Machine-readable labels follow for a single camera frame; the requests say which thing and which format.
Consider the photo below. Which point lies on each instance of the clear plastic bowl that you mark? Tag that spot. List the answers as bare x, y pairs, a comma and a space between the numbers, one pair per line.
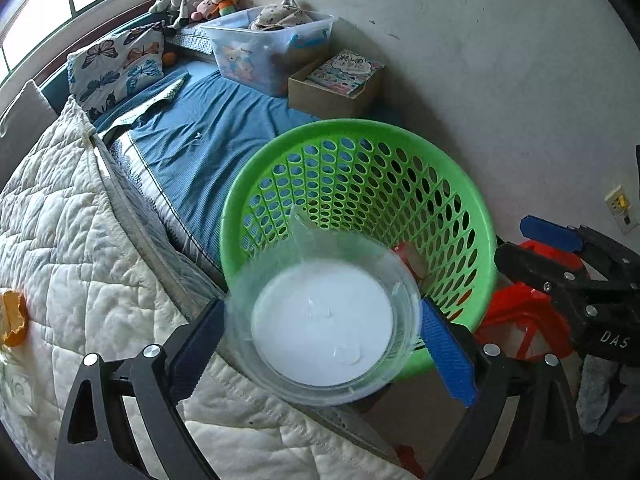
320, 320

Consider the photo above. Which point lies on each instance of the green plastic basket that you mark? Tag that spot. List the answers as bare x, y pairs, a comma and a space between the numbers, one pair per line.
350, 180

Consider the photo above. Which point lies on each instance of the wall power outlet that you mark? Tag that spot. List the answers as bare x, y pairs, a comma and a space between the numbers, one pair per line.
617, 205

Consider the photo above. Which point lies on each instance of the white pillow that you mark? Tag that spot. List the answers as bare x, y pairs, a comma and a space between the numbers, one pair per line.
25, 110

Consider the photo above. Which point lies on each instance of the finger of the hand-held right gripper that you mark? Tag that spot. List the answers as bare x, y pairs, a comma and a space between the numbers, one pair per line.
530, 265
550, 230

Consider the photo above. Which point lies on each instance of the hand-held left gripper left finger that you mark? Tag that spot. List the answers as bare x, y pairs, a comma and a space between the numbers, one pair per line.
197, 355

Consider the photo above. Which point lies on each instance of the patterned pale blue cloth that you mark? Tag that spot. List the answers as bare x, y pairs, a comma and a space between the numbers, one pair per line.
192, 40

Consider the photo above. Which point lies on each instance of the folded white teal cloth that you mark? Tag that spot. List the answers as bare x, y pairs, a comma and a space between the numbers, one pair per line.
165, 92

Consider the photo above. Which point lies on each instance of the window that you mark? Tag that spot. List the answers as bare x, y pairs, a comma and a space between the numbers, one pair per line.
40, 10

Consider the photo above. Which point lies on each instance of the white quilted blanket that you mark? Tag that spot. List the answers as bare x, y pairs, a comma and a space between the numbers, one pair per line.
65, 240

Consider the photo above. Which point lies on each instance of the clear storage bin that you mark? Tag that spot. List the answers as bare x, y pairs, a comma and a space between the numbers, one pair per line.
250, 55

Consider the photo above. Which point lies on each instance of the orange peel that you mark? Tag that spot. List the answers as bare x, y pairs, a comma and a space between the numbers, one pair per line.
14, 317

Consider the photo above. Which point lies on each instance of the beige cloth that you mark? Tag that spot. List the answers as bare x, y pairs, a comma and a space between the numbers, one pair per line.
280, 15

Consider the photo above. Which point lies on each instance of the illustrated book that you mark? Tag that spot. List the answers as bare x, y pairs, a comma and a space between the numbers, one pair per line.
345, 70

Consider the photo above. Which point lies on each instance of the cardboard box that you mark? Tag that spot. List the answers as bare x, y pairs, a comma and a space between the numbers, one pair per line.
325, 100

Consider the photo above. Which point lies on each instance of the white plush toy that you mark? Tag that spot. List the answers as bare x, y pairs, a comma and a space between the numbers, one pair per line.
160, 4

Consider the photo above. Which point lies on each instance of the blue bedsheet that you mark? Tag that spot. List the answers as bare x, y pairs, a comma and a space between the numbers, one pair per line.
210, 150

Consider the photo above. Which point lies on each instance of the small pink plush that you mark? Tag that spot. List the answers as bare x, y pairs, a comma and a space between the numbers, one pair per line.
204, 9

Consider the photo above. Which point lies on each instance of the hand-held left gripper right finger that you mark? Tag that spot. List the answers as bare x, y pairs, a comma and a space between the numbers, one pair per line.
450, 355

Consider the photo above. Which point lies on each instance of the small orange ball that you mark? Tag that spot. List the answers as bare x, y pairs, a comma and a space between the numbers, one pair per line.
170, 58

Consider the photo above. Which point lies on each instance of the large butterfly print pillow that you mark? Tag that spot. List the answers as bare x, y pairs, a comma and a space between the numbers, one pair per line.
110, 70

